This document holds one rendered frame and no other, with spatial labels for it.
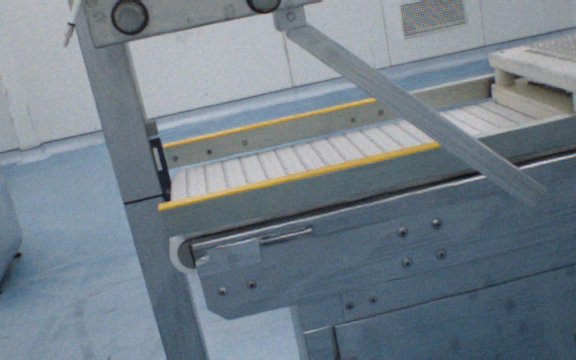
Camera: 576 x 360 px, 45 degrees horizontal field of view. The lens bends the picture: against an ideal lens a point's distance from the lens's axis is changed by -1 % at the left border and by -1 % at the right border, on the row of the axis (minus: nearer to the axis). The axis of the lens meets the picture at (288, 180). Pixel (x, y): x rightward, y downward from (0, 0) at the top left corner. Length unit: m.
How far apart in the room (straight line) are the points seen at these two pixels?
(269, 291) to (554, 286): 0.38
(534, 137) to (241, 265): 0.35
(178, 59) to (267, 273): 5.08
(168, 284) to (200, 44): 4.79
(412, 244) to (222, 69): 5.09
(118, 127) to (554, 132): 0.57
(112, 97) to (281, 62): 4.90
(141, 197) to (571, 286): 0.60
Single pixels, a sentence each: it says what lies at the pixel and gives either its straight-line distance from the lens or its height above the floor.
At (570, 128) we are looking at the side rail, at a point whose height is 0.94.
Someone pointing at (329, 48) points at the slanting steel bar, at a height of 1.08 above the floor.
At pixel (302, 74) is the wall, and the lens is 5.92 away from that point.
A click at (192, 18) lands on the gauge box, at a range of 0.67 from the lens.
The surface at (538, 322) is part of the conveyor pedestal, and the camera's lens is 0.97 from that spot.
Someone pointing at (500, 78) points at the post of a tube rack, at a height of 0.95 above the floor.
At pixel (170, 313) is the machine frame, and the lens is 1.11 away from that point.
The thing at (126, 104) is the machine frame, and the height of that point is 1.02.
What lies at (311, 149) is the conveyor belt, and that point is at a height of 0.91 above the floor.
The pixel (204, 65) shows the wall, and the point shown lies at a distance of 5.82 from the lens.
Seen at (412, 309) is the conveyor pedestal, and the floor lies 0.74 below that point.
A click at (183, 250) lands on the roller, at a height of 0.90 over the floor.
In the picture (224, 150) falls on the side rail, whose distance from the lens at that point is 1.00.
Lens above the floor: 1.18
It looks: 18 degrees down
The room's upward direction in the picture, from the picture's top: 11 degrees counter-clockwise
